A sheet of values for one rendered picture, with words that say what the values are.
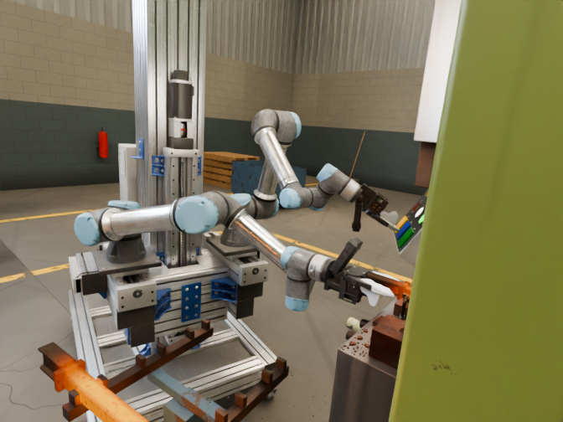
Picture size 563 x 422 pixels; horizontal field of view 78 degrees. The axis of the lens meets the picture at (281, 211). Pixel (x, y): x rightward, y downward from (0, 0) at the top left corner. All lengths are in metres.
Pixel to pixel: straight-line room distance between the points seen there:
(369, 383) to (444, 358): 0.42
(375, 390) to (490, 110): 0.61
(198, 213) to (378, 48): 9.27
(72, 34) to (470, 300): 7.75
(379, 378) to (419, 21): 9.37
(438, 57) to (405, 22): 9.23
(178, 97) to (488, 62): 1.33
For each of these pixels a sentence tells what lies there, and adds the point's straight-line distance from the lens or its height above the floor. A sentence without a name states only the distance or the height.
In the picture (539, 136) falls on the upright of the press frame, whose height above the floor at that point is 1.38.
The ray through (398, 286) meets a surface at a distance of 0.94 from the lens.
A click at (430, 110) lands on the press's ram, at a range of 0.75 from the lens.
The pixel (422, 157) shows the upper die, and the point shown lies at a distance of 0.80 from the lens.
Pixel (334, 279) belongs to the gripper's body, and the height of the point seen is 0.97.
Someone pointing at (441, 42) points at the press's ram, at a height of 1.54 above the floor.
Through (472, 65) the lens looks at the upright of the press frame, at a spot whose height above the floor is 1.43.
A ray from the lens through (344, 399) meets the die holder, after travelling 0.88.
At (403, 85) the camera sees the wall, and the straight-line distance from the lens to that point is 9.62.
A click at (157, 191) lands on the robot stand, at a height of 1.06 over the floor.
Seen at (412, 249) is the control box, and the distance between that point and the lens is 1.33.
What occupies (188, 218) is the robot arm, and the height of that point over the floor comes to 1.08.
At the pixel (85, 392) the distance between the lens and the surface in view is 0.71.
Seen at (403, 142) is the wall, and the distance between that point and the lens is 9.45.
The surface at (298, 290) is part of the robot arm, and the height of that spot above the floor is 0.90.
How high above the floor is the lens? 1.37
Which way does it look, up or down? 13 degrees down
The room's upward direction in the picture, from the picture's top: 4 degrees clockwise
